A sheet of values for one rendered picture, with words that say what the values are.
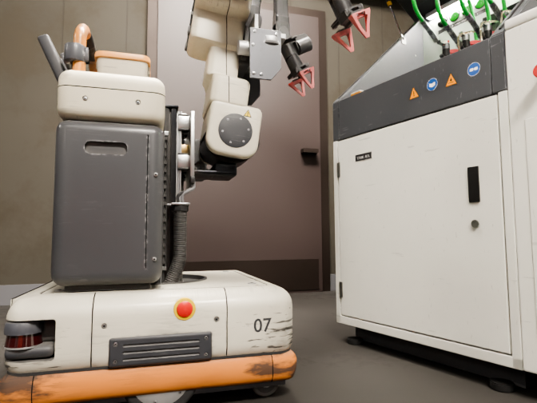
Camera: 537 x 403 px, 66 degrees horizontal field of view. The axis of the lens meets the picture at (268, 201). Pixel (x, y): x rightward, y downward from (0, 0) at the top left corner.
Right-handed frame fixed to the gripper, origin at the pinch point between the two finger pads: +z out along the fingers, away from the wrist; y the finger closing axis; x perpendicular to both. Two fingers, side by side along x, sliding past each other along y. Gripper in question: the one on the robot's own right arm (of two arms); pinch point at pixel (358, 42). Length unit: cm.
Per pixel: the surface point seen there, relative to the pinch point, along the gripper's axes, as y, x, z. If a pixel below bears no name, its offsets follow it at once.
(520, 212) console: -26, -3, 61
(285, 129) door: 176, -40, -2
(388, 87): 13.9, -13.5, 15.2
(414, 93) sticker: 3.6, -13.5, 21.4
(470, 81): -14.9, -17.2, 25.6
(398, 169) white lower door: 10.9, -1.0, 41.5
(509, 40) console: -25.9, -23.2, 20.5
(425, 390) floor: -12, 36, 94
